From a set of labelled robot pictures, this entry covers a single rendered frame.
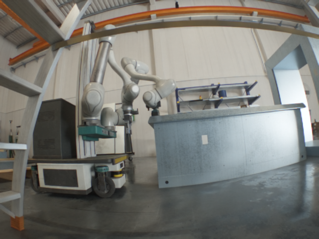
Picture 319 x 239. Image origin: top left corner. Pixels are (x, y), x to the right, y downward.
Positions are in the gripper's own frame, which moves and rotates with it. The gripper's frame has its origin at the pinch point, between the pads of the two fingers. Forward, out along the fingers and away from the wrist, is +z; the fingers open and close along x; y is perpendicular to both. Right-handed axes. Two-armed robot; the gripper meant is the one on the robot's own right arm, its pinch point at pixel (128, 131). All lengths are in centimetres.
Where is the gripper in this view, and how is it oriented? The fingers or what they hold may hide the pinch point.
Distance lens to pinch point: 139.4
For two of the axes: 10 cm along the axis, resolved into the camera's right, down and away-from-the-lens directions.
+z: 0.9, 9.8, -1.5
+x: 0.2, -1.5, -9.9
